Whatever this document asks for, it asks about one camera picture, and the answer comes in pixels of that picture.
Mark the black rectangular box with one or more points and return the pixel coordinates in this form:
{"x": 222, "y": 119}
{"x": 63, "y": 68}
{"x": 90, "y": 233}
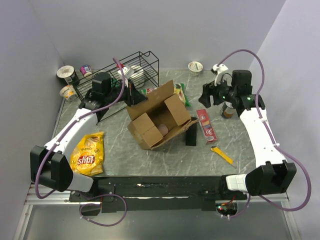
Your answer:
{"x": 191, "y": 135}

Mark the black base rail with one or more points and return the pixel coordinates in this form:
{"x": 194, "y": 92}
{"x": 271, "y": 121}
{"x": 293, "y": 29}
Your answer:
{"x": 150, "y": 193}

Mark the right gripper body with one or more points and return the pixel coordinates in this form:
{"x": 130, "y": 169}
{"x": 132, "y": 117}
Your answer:
{"x": 227, "y": 92}

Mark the yellow utility knife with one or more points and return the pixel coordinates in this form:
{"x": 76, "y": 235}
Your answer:
{"x": 218, "y": 151}

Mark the white tape roll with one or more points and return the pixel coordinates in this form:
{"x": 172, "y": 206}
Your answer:
{"x": 139, "y": 77}

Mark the green Chuba cassava chips bag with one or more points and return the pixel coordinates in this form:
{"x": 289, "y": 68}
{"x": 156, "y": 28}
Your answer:
{"x": 179, "y": 89}

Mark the green round lid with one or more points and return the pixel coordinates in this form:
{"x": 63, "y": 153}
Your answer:
{"x": 115, "y": 83}

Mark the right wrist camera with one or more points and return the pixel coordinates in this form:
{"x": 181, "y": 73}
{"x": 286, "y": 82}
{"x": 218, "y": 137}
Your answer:
{"x": 219, "y": 70}

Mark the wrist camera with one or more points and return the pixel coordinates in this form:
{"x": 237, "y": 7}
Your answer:
{"x": 127, "y": 70}
{"x": 219, "y": 70}

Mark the purple yogurt cup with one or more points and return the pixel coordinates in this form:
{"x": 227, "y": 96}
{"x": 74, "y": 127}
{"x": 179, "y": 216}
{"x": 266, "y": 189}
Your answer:
{"x": 86, "y": 71}

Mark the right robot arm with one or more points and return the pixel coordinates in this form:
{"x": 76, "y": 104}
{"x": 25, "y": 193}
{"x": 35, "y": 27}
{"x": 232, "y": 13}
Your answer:
{"x": 273, "y": 174}

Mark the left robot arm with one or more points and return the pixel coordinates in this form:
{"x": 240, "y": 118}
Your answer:
{"x": 50, "y": 164}

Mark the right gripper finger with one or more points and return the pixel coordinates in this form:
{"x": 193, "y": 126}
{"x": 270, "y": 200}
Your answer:
{"x": 207, "y": 92}
{"x": 217, "y": 100}

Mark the yellow Lays chips bag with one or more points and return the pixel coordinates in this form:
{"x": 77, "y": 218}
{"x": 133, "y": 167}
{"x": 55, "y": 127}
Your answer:
{"x": 87, "y": 157}

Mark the white yogurt cup back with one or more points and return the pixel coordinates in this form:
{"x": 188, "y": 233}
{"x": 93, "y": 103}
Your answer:
{"x": 195, "y": 68}

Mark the brown tin can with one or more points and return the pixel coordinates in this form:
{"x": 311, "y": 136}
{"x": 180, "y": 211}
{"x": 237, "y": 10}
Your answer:
{"x": 227, "y": 110}

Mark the black yogurt cup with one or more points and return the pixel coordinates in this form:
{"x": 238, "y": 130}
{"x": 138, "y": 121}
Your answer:
{"x": 68, "y": 73}

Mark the brown cardboard express box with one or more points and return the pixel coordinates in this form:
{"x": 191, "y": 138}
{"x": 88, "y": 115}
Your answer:
{"x": 163, "y": 106}

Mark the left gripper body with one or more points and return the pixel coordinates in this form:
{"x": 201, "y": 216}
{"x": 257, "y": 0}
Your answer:
{"x": 114, "y": 92}

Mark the red toothpaste box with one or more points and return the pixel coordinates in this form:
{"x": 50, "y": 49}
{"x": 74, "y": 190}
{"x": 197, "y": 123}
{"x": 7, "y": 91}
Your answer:
{"x": 207, "y": 128}

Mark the black wire rack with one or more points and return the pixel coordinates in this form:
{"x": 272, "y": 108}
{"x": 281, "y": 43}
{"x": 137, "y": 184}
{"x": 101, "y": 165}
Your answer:
{"x": 103, "y": 86}

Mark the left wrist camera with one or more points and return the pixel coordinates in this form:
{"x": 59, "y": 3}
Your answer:
{"x": 127, "y": 70}

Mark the orange white yogurt cup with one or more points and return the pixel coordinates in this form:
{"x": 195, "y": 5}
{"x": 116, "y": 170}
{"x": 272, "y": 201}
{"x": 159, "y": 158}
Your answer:
{"x": 68, "y": 93}

